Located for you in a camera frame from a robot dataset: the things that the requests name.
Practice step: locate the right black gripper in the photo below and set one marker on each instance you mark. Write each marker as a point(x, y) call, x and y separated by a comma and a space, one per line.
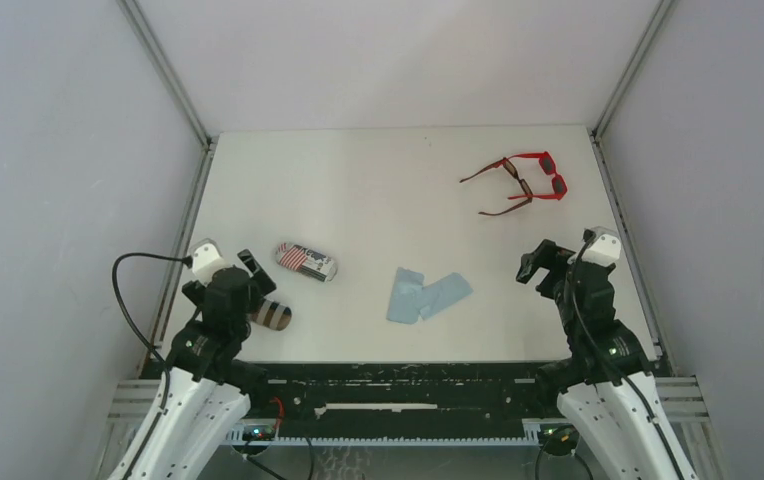
point(547, 263)

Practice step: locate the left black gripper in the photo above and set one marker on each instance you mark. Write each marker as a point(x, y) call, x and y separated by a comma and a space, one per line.
point(254, 285)

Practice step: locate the brown striped glasses case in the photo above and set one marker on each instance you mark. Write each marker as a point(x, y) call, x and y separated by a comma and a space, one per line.
point(272, 315)

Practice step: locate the light blue cleaning cloth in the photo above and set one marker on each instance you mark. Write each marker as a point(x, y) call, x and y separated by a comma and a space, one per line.
point(403, 307)

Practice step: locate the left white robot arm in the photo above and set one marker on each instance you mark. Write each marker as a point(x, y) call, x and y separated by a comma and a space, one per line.
point(205, 390)

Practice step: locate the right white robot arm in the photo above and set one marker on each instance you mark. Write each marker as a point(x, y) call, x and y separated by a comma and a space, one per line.
point(605, 389)

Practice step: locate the red sunglasses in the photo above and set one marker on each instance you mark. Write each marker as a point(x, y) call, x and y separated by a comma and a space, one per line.
point(549, 168)

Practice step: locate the brown tortoise sunglasses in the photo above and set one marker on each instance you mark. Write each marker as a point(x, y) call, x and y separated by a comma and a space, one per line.
point(508, 180)

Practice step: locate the flag print glasses case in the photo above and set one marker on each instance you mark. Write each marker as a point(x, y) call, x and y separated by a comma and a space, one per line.
point(306, 261)

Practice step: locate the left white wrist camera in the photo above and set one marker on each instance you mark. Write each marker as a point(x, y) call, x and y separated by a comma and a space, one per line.
point(207, 260)

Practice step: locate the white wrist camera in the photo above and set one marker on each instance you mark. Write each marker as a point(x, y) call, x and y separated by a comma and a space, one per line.
point(602, 246)
point(207, 260)

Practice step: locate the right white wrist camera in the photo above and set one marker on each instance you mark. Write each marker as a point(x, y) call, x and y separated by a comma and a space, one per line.
point(602, 246)

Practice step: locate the right aluminium frame post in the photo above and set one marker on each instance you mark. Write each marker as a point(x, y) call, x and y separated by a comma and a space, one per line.
point(597, 136)

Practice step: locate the aluminium frame post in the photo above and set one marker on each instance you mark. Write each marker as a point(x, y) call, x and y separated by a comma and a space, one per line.
point(154, 51)
point(597, 136)

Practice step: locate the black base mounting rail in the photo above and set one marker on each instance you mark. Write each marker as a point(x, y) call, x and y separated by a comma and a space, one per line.
point(353, 402)

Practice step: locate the left aluminium frame post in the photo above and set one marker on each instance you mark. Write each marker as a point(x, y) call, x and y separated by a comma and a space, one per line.
point(154, 51)

